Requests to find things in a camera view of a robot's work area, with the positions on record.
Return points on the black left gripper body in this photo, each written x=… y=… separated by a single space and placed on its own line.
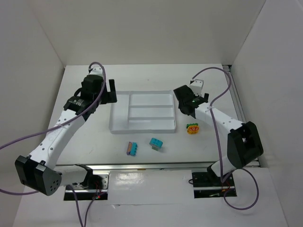
x=109 y=95

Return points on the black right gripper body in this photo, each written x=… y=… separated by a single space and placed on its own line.
x=185 y=104

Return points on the yellow orange printed lego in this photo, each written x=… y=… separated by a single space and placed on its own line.
x=192 y=129

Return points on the teal square lego block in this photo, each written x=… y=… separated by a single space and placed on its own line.
x=156 y=144

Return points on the teal lego brick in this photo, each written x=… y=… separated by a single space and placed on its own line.
x=133 y=149

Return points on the green lego plate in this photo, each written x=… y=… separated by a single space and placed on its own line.
x=191 y=124

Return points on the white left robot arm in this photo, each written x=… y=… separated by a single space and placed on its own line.
x=38 y=170

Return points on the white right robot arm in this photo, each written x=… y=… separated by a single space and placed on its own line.
x=243 y=140

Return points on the clear plastic divided tray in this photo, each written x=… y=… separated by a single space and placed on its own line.
x=143 y=112

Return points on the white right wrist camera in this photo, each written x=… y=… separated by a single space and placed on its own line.
x=196 y=86

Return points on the aluminium side rail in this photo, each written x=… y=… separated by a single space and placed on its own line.
x=235 y=96

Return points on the aluminium front rail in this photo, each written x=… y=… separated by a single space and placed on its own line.
x=149 y=166

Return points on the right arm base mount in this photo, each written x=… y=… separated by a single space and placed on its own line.
x=205 y=187

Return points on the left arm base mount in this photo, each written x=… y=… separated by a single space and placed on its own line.
x=96 y=185

